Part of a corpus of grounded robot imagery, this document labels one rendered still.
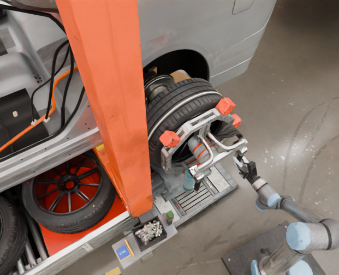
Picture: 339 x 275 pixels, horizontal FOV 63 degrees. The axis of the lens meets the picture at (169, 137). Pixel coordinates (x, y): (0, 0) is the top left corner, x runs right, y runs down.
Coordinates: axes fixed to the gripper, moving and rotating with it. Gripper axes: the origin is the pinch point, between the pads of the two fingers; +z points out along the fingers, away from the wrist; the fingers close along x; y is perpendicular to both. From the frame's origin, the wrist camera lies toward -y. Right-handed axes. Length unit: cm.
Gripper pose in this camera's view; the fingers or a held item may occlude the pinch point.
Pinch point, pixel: (236, 156)
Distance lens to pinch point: 188.9
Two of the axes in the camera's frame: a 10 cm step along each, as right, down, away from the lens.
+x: 8.4, -4.5, 3.1
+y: -0.2, 5.4, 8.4
